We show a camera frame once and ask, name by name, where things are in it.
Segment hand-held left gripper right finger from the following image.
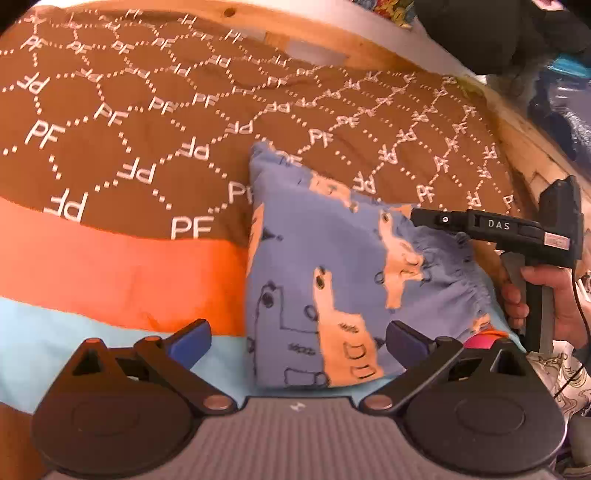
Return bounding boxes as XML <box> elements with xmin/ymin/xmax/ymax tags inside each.
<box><xmin>359</xmin><ymin>320</ymin><xmax>533</xmax><ymax>414</ymax></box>

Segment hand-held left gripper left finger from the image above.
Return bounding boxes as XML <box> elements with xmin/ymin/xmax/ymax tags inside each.
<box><xmin>60</xmin><ymin>318</ymin><xmax>239</xmax><ymax>414</ymax></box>

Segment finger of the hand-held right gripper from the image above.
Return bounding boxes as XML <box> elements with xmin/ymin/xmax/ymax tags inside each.
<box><xmin>410</xmin><ymin>208</ymin><xmax>470</xmax><ymax>232</ymax></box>

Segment blue printed pants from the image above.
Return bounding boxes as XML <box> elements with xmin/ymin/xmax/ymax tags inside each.
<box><xmin>245</xmin><ymin>141</ymin><xmax>526</xmax><ymax>389</ymax></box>

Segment person's right hand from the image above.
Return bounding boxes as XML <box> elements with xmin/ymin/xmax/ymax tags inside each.
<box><xmin>501</xmin><ymin>265</ymin><xmax>589</xmax><ymax>343</ymax></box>

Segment pink cloth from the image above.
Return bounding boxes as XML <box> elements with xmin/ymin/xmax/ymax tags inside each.
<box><xmin>462</xmin><ymin>330</ymin><xmax>511</xmax><ymax>352</ymax></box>

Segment blue plastic bag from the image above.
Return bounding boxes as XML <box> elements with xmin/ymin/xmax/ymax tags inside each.
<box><xmin>526</xmin><ymin>53</ymin><xmax>591</xmax><ymax>160</ymax></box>

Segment white patterned sheet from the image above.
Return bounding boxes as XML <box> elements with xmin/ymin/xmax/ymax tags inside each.
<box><xmin>526</xmin><ymin>272</ymin><xmax>591</xmax><ymax>418</ymax></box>

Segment dark cloth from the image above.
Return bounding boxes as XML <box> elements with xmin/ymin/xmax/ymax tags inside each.
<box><xmin>413</xmin><ymin>0</ymin><xmax>591</xmax><ymax>77</ymax></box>

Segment brown printed blanket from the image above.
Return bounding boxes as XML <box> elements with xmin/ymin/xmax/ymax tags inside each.
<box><xmin>0</xmin><ymin>7</ymin><xmax>520</xmax><ymax>416</ymax></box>

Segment colourful printed cloth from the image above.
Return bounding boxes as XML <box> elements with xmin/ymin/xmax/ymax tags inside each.
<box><xmin>353</xmin><ymin>0</ymin><xmax>419</xmax><ymax>21</ymax></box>

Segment wooden bed frame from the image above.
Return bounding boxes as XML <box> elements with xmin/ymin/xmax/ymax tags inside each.
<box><xmin>60</xmin><ymin>0</ymin><xmax>591</xmax><ymax>217</ymax></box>

